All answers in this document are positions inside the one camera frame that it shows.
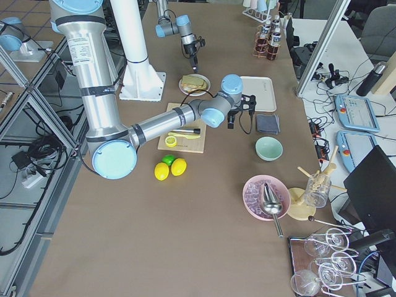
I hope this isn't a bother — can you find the tea bottle upper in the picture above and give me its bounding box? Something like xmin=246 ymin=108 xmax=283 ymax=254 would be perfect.
xmin=259 ymin=20 xmax=271 ymax=40

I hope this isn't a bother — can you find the white round plate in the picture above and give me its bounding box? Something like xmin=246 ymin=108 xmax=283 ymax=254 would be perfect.
xmin=178 ymin=74 xmax=211 ymax=96

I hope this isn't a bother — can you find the wooden mug tree stand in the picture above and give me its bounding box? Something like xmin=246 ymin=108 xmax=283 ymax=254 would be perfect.
xmin=287 ymin=145 xmax=346 ymax=220

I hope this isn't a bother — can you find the grey folded cloth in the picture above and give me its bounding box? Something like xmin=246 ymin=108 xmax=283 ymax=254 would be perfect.
xmin=256 ymin=114 xmax=280 ymax=135

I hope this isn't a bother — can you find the mint green bowl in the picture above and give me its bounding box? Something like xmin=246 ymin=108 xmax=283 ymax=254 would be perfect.
xmin=255 ymin=137 xmax=283 ymax=161

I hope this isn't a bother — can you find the steel pepper grinder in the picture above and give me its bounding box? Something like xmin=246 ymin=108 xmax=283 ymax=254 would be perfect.
xmin=171 ymin=128 xmax=201 ymax=135

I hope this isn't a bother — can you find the aluminium frame post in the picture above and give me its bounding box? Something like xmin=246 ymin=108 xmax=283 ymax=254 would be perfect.
xmin=296 ymin=0 xmax=350 ymax=98

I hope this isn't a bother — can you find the teach pendant near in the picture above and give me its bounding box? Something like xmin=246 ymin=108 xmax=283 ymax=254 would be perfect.
xmin=336 ymin=131 xmax=377 ymax=173

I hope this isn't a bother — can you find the yellow lemon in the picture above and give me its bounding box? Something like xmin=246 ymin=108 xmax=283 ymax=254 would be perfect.
xmin=154 ymin=162 xmax=170 ymax=181
xmin=171 ymin=158 xmax=187 ymax=176

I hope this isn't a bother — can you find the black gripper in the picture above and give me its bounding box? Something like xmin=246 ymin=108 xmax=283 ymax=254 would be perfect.
xmin=227 ymin=110 xmax=239 ymax=129
xmin=182 ymin=43 xmax=198 ymax=73

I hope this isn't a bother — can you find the green lime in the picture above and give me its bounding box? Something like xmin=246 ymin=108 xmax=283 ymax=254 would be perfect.
xmin=161 ymin=154 xmax=176 ymax=166

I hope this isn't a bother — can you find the wine glass rack tray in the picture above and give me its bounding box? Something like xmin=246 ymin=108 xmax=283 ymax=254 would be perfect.
xmin=287 ymin=228 xmax=394 ymax=297

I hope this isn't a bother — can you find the steel ice scoop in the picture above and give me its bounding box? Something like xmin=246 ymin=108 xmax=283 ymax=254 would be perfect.
xmin=262 ymin=183 xmax=284 ymax=238

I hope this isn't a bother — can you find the teach pendant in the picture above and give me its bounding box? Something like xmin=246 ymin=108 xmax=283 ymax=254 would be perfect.
xmin=335 ymin=95 xmax=380 ymax=132
xmin=336 ymin=131 xmax=377 ymax=173

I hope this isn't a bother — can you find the half lemon slice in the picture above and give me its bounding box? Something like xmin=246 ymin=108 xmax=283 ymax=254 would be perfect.
xmin=165 ymin=136 xmax=177 ymax=147

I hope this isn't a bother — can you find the pink bowl with ice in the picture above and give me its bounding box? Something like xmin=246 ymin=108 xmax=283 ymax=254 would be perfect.
xmin=243 ymin=174 xmax=291 ymax=221

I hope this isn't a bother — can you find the tea bottle lower left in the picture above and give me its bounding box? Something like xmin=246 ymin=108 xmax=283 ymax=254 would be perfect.
xmin=271 ymin=15 xmax=280 ymax=32

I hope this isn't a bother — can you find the teach pendant far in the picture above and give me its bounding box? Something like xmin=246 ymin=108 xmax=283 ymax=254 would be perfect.
xmin=335 ymin=95 xmax=380 ymax=132

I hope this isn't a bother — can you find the tea bottle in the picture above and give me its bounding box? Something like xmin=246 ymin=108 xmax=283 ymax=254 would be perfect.
xmin=266 ymin=28 xmax=282 ymax=61
xmin=271 ymin=15 xmax=280 ymax=32
xmin=259 ymin=20 xmax=271 ymax=40

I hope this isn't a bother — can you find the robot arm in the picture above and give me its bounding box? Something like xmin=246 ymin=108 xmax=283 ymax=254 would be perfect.
xmin=154 ymin=0 xmax=205 ymax=74
xmin=50 ymin=1 xmax=243 ymax=179

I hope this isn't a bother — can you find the glass jar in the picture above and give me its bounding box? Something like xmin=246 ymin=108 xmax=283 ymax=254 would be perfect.
xmin=303 ymin=173 xmax=332 ymax=208

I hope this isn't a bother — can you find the yellow plastic knife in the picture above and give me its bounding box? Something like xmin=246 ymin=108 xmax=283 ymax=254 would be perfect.
xmin=168 ymin=132 xmax=201 ymax=139

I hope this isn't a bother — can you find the yellow lemon lower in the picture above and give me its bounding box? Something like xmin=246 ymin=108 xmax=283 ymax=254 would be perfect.
xmin=154 ymin=162 xmax=170 ymax=181

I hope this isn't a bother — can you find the black monitor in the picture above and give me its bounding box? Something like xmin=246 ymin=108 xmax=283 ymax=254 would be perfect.
xmin=343 ymin=145 xmax=395 ymax=232

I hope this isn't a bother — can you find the tea bottle lower right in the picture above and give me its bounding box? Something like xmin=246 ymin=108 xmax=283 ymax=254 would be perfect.
xmin=266 ymin=28 xmax=282 ymax=61

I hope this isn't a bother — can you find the wooden cutting board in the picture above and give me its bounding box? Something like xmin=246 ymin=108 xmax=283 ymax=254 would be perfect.
xmin=157 ymin=119 xmax=207 ymax=153

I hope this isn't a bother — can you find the white wire cup rack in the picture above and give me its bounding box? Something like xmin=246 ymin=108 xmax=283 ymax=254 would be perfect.
xmin=243 ymin=0 xmax=278 ymax=24

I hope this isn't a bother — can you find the black water bottle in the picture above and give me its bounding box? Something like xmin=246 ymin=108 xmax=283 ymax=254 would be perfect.
xmin=356 ymin=61 xmax=387 ymax=97

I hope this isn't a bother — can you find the yellow lemon upper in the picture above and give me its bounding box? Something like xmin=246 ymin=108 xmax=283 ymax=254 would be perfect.
xmin=171 ymin=158 xmax=187 ymax=176

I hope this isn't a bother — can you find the bread slice on plate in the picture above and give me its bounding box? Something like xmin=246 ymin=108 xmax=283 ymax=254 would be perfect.
xmin=180 ymin=85 xmax=207 ymax=94

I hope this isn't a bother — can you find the copper wire bottle rack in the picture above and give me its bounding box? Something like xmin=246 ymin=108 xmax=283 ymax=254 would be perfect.
xmin=253 ymin=32 xmax=272 ymax=58

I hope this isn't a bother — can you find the cream rabbit tray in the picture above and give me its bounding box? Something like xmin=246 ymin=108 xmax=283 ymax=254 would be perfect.
xmin=241 ymin=76 xmax=277 ymax=112

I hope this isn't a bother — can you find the bread slice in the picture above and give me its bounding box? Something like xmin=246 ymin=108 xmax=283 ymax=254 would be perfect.
xmin=181 ymin=75 xmax=207 ymax=88
xmin=180 ymin=85 xmax=207 ymax=94

